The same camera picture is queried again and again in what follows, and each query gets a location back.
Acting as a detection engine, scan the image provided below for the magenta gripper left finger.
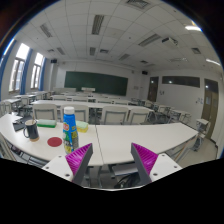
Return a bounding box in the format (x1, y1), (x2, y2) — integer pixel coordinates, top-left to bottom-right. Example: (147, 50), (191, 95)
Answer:
(42, 142), (94, 186)

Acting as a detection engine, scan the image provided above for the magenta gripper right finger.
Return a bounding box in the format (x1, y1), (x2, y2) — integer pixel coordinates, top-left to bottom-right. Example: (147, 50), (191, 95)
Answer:
(130, 142), (183, 187)

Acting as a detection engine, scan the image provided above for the blue plastic bottle white cap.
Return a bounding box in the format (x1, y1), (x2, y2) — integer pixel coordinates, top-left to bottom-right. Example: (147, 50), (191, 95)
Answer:
(63, 106), (79, 154)

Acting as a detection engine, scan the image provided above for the red round coaster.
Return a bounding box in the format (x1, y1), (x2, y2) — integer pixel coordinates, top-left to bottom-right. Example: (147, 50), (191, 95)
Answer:
(47, 137), (62, 147)

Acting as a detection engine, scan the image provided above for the yellow green sponge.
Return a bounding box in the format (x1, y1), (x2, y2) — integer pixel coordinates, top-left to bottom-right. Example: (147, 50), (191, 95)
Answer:
(76, 121), (88, 133)

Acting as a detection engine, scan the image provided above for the white chair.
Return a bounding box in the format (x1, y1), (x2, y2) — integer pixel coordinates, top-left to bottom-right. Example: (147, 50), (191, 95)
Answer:
(127, 108), (149, 125)
(33, 104), (57, 120)
(60, 104), (89, 122)
(100, 106), (128, 125)

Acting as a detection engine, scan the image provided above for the black mug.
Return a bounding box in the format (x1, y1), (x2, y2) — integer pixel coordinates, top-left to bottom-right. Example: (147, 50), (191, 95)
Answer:
(23, 120), (39, 142)

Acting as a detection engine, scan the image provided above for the white chair back left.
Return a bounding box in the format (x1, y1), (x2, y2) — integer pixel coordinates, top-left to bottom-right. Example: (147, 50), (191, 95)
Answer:
(33, 104), (57, 120)

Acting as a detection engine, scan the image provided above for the small desk at right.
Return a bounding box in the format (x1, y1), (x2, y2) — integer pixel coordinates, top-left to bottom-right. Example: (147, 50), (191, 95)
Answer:
(193, 119), (210, 151)

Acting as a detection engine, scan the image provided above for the black notebook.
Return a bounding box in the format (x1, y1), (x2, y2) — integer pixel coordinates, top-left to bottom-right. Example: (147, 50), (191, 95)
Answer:
(13, 116), (32, 131)

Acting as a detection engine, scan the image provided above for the dark wooden door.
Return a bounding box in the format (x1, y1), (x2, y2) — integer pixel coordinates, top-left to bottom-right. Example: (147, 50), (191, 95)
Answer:
(148, 77), (159, 102)

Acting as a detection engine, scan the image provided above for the green chalkboard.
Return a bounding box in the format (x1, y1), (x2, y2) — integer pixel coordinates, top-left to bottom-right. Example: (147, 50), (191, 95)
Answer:
(64, 71), (128, 96)

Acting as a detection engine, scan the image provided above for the window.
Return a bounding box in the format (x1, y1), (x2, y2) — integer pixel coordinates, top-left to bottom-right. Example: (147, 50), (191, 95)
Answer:
(31, 53), (43, 89)
(9, 43), (29, 92)

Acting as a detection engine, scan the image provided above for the brown side door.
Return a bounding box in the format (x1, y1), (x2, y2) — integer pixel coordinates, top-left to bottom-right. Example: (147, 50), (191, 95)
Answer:
(202, 79), (219, 139)

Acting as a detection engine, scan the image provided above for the left window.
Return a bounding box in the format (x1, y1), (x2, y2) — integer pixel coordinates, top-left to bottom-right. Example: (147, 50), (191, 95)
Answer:
(9, 43), (29, 92)

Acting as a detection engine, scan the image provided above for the ceiling projector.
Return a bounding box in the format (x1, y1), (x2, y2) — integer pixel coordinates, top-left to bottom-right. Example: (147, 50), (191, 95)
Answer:
(162, 37), (178, 47)

